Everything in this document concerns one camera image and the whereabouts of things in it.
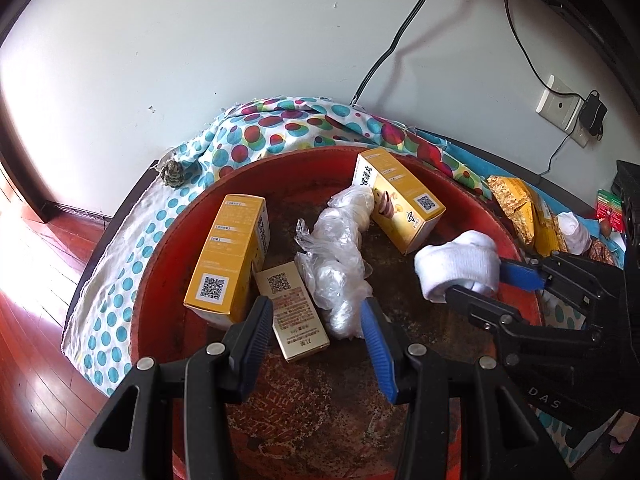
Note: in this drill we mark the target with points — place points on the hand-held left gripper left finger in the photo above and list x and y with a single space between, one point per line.
255 340

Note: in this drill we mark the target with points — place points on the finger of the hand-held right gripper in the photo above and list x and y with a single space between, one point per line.
480 305
517 271

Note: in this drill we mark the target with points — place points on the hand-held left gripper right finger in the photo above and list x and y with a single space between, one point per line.
377 355

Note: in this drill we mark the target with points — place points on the small gold box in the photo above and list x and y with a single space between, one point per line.
295 310

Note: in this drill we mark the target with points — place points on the yellow foil packet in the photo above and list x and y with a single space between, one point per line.
520 210

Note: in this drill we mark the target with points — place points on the round red worn tray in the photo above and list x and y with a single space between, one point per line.
320 410

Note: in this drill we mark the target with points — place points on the brown snack packet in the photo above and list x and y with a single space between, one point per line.
602 252

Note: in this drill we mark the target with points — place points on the yellow cartoon medicine box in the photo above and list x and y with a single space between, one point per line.
225 255
400 200

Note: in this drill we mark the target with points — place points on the small brown figurine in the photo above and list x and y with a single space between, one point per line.
606 229

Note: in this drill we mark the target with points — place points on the green and red box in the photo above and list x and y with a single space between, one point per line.
607 207

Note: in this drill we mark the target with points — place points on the plain blue cloth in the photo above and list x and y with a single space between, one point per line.
475 167

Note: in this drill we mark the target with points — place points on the black power adapter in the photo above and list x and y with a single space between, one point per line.
594 112

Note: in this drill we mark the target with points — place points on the small green brown ornament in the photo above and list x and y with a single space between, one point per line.
172 175

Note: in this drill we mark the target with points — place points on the polka dot cloth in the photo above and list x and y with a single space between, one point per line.
260 130

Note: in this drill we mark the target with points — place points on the white wall power outlet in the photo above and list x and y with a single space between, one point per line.
580 137

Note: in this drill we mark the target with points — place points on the white wall aerial socket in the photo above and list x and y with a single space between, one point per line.
557 102

